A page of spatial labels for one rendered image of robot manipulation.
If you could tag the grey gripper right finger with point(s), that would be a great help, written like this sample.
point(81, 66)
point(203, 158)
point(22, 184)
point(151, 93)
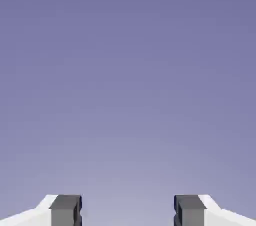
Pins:
point(193, 212)

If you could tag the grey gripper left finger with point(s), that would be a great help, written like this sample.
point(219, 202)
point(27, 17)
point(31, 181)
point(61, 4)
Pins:
point(62, 212)

